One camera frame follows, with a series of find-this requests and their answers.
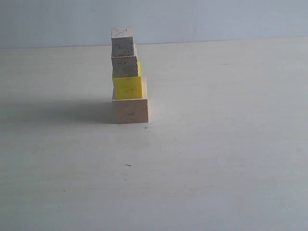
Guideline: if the medium wooden cube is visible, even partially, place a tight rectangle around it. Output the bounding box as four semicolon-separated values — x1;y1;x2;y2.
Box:
111;43;139;78

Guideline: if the large wooden cube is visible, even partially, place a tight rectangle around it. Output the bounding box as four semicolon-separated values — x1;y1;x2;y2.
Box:
112;77;149;124

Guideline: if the small wooden cube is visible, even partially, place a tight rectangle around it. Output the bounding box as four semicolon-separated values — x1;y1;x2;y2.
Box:
111;27;135;57

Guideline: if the yellow cube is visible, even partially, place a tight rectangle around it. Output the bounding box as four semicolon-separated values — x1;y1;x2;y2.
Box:
112;61;142;100

